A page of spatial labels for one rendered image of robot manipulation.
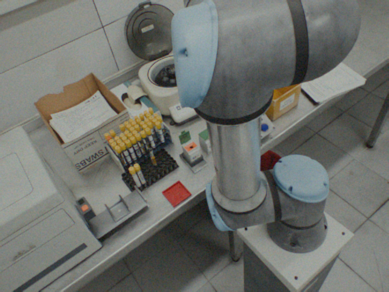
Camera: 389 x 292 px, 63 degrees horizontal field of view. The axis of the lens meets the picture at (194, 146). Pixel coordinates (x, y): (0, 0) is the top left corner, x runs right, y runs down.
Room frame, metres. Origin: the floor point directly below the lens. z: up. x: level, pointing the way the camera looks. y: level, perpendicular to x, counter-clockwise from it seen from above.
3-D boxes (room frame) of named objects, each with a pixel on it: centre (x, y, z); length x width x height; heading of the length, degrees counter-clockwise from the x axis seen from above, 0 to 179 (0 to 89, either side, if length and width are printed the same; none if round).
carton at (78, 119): (0.88, 0.37, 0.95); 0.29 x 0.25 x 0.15; 29
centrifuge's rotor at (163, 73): (1.02, 0.03, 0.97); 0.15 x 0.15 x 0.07
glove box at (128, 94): (0.96, 0.19, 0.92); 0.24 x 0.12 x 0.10; 29
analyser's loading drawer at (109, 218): (0.49, 0.27, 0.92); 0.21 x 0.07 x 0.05; 119
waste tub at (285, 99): (0.86, -0.32, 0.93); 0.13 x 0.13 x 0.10; 28
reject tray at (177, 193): (0.55, 0.08, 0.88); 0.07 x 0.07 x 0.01; 29
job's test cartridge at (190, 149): (0.67, 0.01, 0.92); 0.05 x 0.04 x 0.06; 27
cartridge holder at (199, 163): (0.67, 0.01, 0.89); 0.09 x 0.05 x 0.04; 27
